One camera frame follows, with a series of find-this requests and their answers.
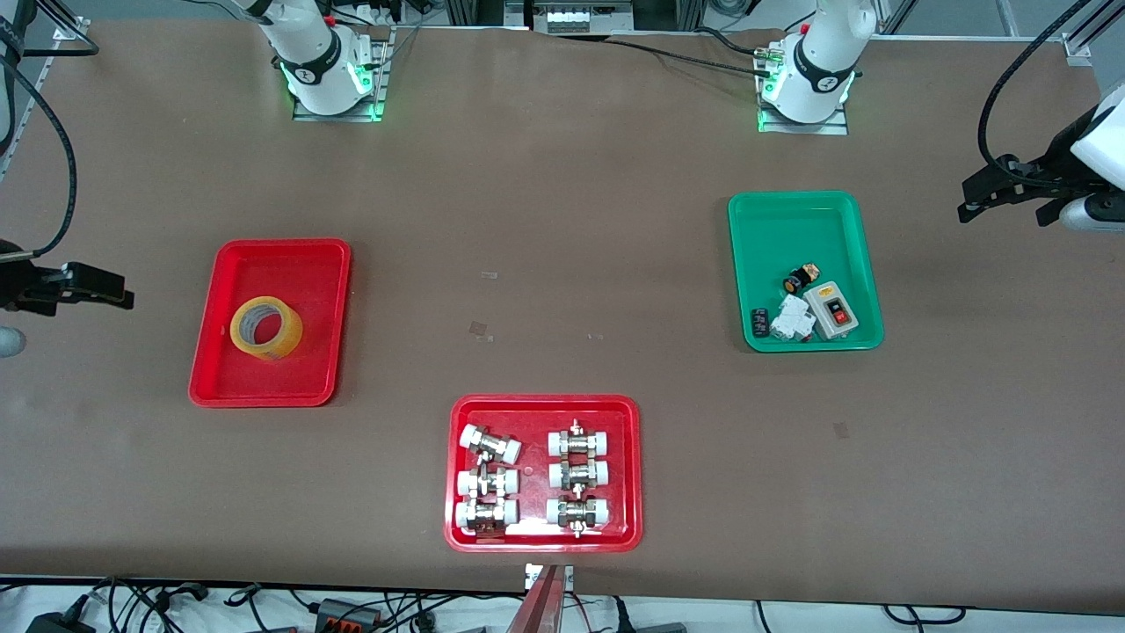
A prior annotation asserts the yellow packing tape roll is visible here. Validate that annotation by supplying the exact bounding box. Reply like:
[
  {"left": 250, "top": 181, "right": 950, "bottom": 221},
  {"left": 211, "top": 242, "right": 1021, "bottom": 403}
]
[{"left": 229, "top": 296, "right": 304, "bottom": 361}]

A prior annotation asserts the small white label plate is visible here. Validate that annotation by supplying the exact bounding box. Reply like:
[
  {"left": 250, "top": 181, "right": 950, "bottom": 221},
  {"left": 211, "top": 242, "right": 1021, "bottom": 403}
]
[{"left": 524, "top": 564, "right": 575, "bottom": 592}]

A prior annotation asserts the grey push button switch box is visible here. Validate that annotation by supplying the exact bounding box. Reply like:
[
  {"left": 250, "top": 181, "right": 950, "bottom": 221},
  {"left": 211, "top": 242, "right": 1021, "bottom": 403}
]
[{"left": 803, "top": 281, "right": 860, "bottom": 341}]

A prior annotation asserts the aluminium frame profile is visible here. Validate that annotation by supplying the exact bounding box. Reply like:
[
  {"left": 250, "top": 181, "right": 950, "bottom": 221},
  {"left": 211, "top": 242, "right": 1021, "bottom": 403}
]
[
  {"left": 1062, "top": 0, "right": 1125, "bottom": 64},
  {"left": 0, "top": 16, "right": 91, "bottom": 177}
]

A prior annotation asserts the red plastic tray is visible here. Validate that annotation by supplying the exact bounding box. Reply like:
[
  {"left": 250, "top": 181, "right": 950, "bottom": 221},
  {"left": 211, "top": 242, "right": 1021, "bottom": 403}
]
[
  {"left": 444, "top": 395, "right": 643, "bottom": 554},
  {"left": 189, "top": 239, "right": 352, "bottom": 409}
]

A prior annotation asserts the brass fitting with white caps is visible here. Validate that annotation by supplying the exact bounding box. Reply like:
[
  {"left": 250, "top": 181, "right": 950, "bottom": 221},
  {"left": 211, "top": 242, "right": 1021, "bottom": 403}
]
[
  {"left": 454, "top": 498, "right": 519, "bottom": 536},
  {"left": 546, "top": 496, "right": 611, "bottom": 538},
  {"left": 548, "top": 420, "right": 613, "bottom": 459},
  {"left": 548, "top": 459, "right": 611, "bottom": 492},
  {"left": 460, "top": 425, "right": 522, "bottom": 465},
  {"left": 456, "top": 466, "right": 519, "bottom": 499}
]

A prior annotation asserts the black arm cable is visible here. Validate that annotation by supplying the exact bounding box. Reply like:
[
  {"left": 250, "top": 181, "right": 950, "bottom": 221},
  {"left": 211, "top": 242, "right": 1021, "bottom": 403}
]
[
  {"left": 0, "top": 25, "right": 99, "bottom": 261},
  {"left": 977, "top": 0, "right": 1092, "bottom": 190}
]

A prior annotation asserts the white circuit breaker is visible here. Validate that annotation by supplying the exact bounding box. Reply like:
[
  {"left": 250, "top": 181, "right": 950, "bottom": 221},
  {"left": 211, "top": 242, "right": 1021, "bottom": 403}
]
[{"left": 770, "top": 295, "right": 816, "bottom": 343}]

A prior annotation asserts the grey power strip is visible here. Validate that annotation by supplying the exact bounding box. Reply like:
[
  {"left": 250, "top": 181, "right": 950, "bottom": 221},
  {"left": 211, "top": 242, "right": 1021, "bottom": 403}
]
[{"left": 530, "top": 0, "right": 635, "bottom": 35}]

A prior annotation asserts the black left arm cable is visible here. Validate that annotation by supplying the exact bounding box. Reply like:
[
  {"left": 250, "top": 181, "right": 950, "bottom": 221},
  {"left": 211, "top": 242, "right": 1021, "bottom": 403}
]
[{"left": 977, "top": 0, "right": 1092, "bottom": 190}]

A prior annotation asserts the black connector box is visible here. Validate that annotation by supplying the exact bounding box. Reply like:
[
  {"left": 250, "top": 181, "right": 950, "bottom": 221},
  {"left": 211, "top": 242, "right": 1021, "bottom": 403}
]
[{"left": 315, "top": 598, "right": 381, "bottom": 630}]

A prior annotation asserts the thin black cable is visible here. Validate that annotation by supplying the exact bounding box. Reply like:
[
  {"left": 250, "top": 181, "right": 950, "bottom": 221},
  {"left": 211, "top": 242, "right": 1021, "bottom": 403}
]
[
  {"left": 882, "top": 603, "right": 969, "bottom": 627},
  {"left": 606, "top": 37, "right": 779, "bottom": 76},
  {"left": 694, "top": 26, "right": 792, "bottom": 59},
  {"left": 224, "top": 582, "right": 295, "bottom": 609}
]

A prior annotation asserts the aluminium profile post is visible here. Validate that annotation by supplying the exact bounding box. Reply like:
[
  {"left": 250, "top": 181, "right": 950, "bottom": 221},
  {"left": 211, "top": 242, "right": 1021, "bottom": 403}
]
[{"left": 504, "top": 564, "right": 568, "bottom": 633}]

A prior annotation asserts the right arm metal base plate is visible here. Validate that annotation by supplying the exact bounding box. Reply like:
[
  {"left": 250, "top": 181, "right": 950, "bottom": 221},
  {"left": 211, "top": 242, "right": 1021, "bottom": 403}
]
[{"left": 293, "top": 26, "right": 393, "bottom": 123}]

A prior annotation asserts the green plastic tray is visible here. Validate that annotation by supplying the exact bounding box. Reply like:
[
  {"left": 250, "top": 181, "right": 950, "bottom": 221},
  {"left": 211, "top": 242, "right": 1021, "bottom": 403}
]
[{"left": 728, "top": 191, "right": 884, "bottom": 353}]

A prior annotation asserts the black power adapter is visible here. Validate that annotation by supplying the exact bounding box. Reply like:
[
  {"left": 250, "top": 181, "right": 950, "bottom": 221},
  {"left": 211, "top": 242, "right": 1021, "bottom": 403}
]
[{"left": 25, "top": 607, "right": 99, "bottom": 633}]

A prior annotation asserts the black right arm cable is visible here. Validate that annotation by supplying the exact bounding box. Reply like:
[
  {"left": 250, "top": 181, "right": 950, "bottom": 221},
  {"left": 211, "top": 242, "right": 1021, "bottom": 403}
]
[{"left": 0, "top": 25, "right": 99, "bottom": 261}]

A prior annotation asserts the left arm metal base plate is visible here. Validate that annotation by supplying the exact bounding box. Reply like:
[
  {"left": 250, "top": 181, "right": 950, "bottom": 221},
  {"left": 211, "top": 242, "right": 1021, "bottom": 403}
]
[{"left": 758, "top": 44, "right": 850, "bottom": 136}]

